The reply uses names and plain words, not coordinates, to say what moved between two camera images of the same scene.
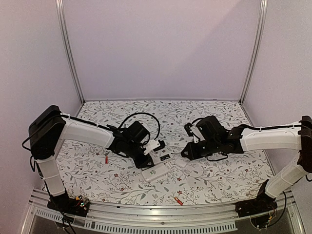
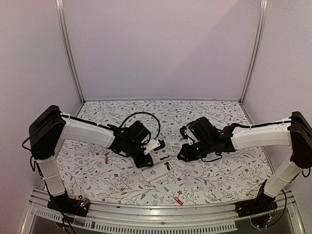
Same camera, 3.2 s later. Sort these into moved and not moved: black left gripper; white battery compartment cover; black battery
Moved: black battery
Not moved: white battery compartment cover; black left gripper
